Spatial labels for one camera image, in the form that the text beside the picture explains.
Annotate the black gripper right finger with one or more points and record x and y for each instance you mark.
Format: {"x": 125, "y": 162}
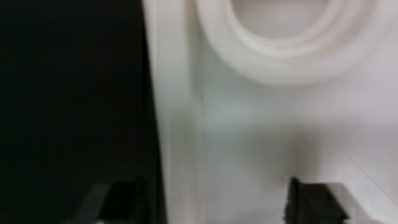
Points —
{"x": 313, "y": 207}

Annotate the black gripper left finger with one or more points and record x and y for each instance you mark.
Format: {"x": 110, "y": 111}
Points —
{"x": 116, "y": 203}

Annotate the white square table top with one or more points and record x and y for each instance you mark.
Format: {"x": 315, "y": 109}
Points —
{"x": 276, "y": 93}

